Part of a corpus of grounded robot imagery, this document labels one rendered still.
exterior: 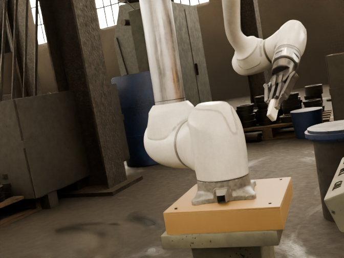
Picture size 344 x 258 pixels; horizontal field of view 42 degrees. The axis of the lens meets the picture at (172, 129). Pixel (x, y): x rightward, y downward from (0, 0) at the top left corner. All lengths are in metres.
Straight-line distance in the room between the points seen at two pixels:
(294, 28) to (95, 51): 2.19
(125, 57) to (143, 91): 4.91
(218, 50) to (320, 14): 2.66
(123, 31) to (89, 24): 5.52
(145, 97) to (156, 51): 2.79
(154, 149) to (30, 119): 1.97
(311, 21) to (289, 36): 9.92
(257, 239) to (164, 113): 0.48
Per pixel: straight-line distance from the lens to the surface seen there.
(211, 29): 12.20
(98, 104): 3.49
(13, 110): 3.26
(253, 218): 1.20
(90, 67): 3.48
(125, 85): 4.25
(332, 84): 3.73
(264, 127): 4.60
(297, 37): 1.62
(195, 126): 1.27
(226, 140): 1.25
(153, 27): 1.43
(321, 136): 2.09
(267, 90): 1.51
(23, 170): 3.30
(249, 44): 1.67
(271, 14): 11.74
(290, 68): 1.53
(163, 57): 1.42
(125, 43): 9.07
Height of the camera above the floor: 0.77
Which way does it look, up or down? 6 degrees down
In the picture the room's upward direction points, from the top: 10 degrees counter-clockwise
